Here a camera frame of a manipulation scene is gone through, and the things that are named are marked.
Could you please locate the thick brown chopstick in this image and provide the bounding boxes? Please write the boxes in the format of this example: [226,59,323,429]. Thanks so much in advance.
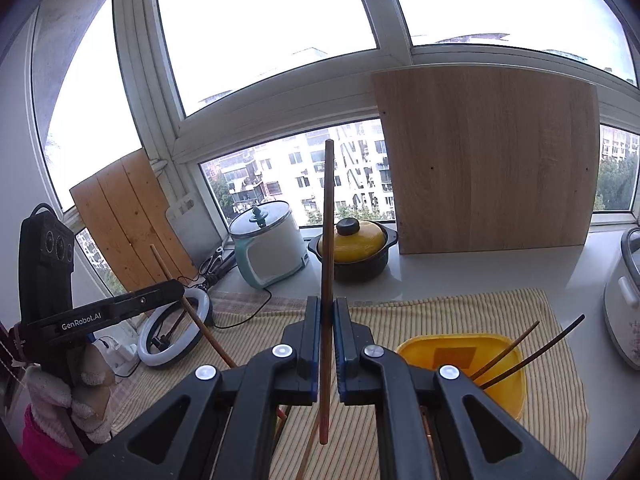
[318,139,334,445]

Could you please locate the light brown chopstick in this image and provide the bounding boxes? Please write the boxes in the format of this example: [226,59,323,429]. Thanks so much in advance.
[295,413,320,480]

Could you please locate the thin black chopstick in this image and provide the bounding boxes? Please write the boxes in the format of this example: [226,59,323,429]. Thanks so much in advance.
[478,313,586,391]

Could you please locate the reddish brown chopstick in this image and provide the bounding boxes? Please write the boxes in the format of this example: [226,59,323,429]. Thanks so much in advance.
[150,244,238,368]

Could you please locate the pink sleeve forearm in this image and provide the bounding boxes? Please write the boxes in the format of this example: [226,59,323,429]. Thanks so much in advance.
[20,404,80,480]

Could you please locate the gloved left hand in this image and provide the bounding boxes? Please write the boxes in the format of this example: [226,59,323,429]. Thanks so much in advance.
[24,344,115,450]

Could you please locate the white power adapter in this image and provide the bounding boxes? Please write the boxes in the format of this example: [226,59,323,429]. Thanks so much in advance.
[96,336,140,378]

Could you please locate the yellow plastic cup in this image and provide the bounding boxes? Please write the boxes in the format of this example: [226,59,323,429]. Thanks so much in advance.
[396,334,527,419]

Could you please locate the orange pine plank board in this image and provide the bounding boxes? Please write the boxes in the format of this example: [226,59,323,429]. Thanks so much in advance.
[70,148,196,292]

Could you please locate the black scissors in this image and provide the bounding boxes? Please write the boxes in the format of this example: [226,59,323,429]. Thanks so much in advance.
[198,247,236,286]

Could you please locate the black pot yellow lid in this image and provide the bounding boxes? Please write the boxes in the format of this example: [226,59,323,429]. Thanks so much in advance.
[333,217,398,284]

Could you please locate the grey cutting board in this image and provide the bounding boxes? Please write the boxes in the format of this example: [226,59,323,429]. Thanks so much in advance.
[165,193,222,268]

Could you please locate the teal white rice cooker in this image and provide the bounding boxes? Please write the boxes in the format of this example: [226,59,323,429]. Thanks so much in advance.
[229,200,309,289]

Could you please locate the striped table cloth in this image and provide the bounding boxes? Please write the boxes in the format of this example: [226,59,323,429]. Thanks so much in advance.
[112,288,589,479]

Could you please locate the light wooden board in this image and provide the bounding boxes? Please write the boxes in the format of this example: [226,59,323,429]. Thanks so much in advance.
[372,65,600,255]

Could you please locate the white floral rice cooker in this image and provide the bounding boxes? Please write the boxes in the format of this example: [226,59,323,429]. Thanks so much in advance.
[603,226,640,370]

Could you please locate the white ring light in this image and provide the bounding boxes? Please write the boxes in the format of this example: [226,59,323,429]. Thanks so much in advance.
[138,301,202,368]

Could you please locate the black power cable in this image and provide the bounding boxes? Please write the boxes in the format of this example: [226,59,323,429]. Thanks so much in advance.
[174,274,274,331]

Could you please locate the black camera box left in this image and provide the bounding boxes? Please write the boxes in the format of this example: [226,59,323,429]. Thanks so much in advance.
[18,203,75,324]

